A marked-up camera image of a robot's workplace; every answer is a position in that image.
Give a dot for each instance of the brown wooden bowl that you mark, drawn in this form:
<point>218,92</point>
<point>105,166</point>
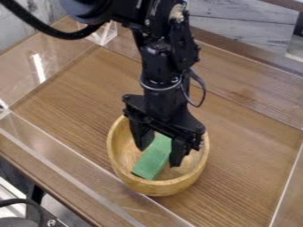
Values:
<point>173,180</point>

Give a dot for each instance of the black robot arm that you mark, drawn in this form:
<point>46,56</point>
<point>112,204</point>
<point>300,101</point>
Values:
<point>160,23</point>

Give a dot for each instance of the clear acrylic tray enclosure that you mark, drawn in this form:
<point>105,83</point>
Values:
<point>248,95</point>

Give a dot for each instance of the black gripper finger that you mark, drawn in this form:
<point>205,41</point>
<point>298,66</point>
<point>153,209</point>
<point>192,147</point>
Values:
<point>142,132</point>
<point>182,147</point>

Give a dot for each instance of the black metal table bracket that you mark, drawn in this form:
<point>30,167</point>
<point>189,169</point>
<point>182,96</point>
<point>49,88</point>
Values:
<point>37,213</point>

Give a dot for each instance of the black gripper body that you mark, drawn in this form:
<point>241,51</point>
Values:
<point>164,104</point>

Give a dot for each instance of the green rectangular block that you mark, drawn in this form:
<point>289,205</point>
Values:
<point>154,158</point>

